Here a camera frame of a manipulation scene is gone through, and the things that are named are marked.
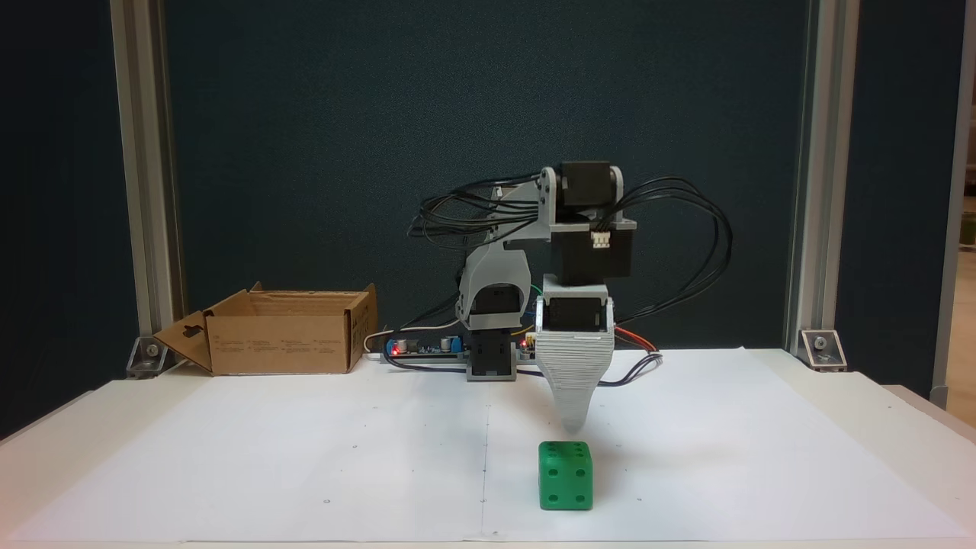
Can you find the blue motor controller board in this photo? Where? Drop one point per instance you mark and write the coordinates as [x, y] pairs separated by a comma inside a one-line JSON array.
[[526, 348]]

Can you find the green dice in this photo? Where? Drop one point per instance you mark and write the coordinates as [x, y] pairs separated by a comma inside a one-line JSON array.
[[564, 476]]

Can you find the blue power converter board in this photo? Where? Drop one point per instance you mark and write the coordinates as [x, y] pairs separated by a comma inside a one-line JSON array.
[[423, 348]]

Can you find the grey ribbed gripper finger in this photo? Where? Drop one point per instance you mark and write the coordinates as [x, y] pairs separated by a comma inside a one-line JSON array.
[[576, 374]]

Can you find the metal corner bracket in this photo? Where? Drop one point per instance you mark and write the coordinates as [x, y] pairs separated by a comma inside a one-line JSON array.
[[823, 349], [149, 355]]

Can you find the aluminium frame post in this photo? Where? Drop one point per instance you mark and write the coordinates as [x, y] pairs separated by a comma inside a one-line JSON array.
[[820, 152], [145, 152]]

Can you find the brown cardboard box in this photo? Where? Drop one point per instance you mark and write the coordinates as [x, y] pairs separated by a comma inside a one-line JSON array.
[[282, 347]]

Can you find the grey printed robot arm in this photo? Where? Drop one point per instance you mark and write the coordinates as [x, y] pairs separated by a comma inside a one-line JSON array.
[[496, 274]]

